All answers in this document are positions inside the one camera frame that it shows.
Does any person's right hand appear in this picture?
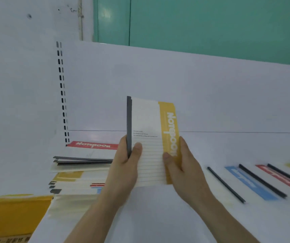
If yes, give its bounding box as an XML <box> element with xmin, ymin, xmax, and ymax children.
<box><xmin>163</xmin><ymin>136</ymin><xmax>213</xmax><ymax>204</ymax></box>

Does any person's left hand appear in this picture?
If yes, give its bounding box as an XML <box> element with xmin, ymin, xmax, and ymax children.
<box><xmin>104</xmin><ymin>135</ymin><xmax>143</xmax><ymax>203</ymax></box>

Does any yellow striped lined notebook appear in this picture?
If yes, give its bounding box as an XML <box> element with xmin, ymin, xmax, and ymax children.
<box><xmin>126</xmin><ymin>96</ymin><xmax>182</xmax><ymax>188</ymax></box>

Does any person's right forearm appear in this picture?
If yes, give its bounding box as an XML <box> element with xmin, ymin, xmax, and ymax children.
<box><xmin>185</xmin><ymin>191</ymin><xmax>260</xmax><ymax>243</ymax></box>

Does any person's left forearm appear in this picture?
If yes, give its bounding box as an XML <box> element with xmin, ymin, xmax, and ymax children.
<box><xmin>64</xmin><ymin>192</ymin><xmax>128</xmax><ymax>243</ymax></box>

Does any stack of mixed notebooks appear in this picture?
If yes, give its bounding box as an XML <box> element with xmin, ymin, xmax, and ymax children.
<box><xmin>48</xmin><ymin>141</ymin><xmax>119</xmax><ymax>221</ymax></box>

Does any white shelving unit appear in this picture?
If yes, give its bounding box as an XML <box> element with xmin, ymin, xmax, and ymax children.
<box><xmin>28</xmin><ymin>40</ymin><xmax>290</xmax><ymax>243</ymax></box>

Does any yellow box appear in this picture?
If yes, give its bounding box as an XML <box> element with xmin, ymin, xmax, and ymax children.
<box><xmin>0</xmin><ymin>195</ymin><xmax>54</xmax><ymax>240</ymax></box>

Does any slotted shelf upright rail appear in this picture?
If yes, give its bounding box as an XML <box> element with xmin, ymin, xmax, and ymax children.
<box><xmin>56</xmin><ymin>41</ymin><xmax>70</xmax><ymax>147</ymax></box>

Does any white wall pipe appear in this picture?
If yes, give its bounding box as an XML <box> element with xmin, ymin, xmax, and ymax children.
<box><xmin>78</xmin><ymin>0</ymin><xmax>84</xmax><ymax>41</ymax></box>

